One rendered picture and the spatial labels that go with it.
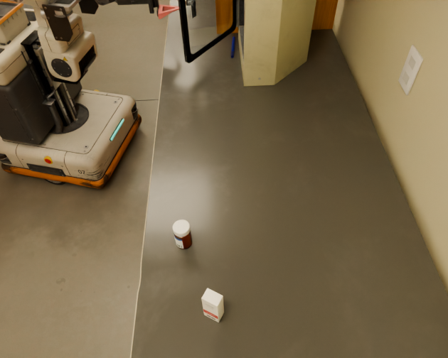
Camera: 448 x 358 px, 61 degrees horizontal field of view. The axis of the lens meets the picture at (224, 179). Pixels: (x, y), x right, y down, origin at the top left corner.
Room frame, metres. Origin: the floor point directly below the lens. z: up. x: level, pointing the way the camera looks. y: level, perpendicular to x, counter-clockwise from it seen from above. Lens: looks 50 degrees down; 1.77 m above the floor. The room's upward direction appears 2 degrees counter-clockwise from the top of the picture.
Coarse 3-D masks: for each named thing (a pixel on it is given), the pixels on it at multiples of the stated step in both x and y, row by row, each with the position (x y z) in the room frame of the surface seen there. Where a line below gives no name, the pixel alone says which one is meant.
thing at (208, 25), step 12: (204, 0) 1.29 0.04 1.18; (216, 0) 1.35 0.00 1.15; (228, 0) 1.40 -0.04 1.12; (180, 12) 1.20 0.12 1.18; (204, 12) 1.29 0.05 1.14; (216, 12) 1.34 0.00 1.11; (228, 12) 1.40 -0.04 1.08; (192, 24) 1.24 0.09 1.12; (204, 24) 1.29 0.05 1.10; (216, 24) 1.34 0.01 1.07; (228, 24) 1.40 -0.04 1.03; (192, 36) 1.23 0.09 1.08; (204, 36) 1.28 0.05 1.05; (216, 36) 1.34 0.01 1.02; (192, 48) 1.23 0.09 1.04
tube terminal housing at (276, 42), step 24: (264, 0) 1.13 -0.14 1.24; (288, 0) 1.16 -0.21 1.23; (312, 0) 1.26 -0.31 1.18; (264, 24) 1.13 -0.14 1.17; (288, 24) 1.17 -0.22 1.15; (240, 48) 1.30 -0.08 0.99; (264, 48) 1.13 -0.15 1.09; (288, 48) 1.18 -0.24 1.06; (264, 72) 1.13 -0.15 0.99; (288, 72) 1.19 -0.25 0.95
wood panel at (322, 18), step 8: (320, 0) 1.51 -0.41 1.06; (328, 0) 1.51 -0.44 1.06; (336, 0) 1.51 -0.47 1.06; (320, 8) 1.51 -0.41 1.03; (328, 8) 1.51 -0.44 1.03; (320, 16) 1.51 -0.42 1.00; (328, 16) 1.51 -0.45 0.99; (312, 24) 1.51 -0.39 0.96; (320, 24) 1.51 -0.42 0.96; (328, 24) 1.51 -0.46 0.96
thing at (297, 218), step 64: (192, 64) 1.28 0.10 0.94; (320, 64) 1.25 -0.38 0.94; (192, 128) 0.92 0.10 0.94; (256, 128) 0.91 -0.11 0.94; (320, 128) 0.90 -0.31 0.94; (192, 192) 0.66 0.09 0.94; (256, 192) 0.65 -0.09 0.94; (320, 192) 0.64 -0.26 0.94; (384, 192) 0.63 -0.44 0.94; (192, 256) 0.46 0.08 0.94; (256, 256) 0.45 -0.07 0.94; (320, 256) 0.45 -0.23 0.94; (384, 256) 0.44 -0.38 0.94; (192, 320) 0.30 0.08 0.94; (256, 320) 0.30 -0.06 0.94; (320, 320) 0.29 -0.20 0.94; (384, 320) 0.29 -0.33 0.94
